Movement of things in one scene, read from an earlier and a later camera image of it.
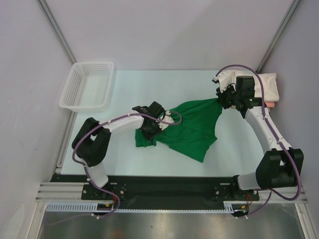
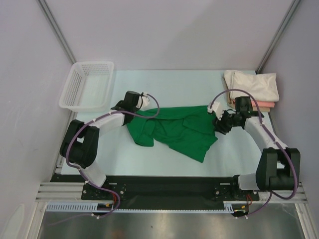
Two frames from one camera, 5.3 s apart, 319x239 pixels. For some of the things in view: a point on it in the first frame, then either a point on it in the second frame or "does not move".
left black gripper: x=149 y=136 → x=118 y=105
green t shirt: x=194 y=130 does not move
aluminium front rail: x=66 y=191 does not move
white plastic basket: x=87 y=86 does not move
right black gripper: x=223 y=98 → x=222 y=124
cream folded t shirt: x=269 y=84 does not move
